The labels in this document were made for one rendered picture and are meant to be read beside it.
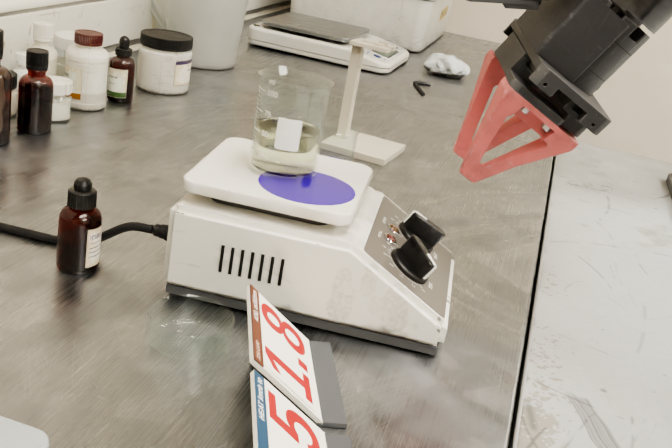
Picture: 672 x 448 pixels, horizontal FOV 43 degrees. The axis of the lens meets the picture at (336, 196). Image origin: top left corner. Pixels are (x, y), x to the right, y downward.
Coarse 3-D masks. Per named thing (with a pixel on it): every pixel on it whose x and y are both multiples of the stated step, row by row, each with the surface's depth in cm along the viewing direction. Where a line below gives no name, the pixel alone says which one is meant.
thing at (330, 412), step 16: (304, 336) 57; (320, 352) 56; (256, 368) 47; (320, 368) 54; (272, 384) 49; (320, 384) 52; (336, 384) 53; (320, 400) 51; (336, 400) 51; (320, 416) 49; (336, 416) 50
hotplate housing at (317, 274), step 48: (192, 240) 58; (240, 240) 58; (288, 240) 57; (336, 240) 57; (192, 288) 60; (240, 288) 59; (288, 288) 58; (336, 288) 58; (384, 288) 57; (384, 336) 59; (432, 336) 58
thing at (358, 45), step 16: (352, 48) 98; (368, 48) 97; (384, 48) 96; (352, 64) 99; (352, 80) 99; (352, 96) 100; (352, 112) 101; (368, 144) 101; (384, 144) 102; (400, 144) 104; (368, 160) 97; (384, 160) 97
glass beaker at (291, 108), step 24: (264, 72) 59; (288, 72) 63; (264, 96) 59; (288, 96) 58; (312, 96) 59; (264, 120) 60; (288, 120) 59; (312, 120) 60; (264, 144) 60; (288, 144) 60; (312, 144) 60; (264, 168) 60; (288, 168) 60; (312, 168) 61
